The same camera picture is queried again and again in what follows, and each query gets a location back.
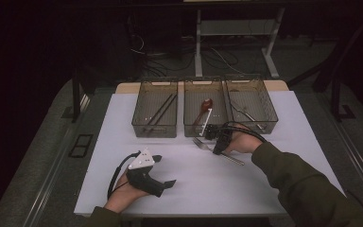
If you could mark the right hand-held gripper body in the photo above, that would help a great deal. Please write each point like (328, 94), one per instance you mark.
(225, 134)

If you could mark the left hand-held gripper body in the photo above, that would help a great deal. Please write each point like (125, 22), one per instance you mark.
(141, 160)

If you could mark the metal fork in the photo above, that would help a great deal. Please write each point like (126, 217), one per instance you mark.
(201, 145)

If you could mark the metal knife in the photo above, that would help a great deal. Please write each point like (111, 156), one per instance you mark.
(244, 113)

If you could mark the brown wooden spoon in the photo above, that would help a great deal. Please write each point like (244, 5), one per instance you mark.
(206, 104)

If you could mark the clear brown plastic bin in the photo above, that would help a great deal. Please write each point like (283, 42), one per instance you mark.
(219, 104)
(258, 101)
(145, 108)

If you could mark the black chopstick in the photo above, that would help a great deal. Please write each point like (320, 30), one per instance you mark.
(165, 109)
(160, 109)

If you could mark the person's right hand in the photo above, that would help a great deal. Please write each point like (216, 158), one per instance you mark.
(245, 142)

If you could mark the person's left hand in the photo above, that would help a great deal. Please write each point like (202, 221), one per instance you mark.
(121, 195)

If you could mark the white metal stand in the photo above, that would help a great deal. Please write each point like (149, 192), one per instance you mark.
(198, 47)

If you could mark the black metal stand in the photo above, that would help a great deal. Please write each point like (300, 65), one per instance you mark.
(335, 94)

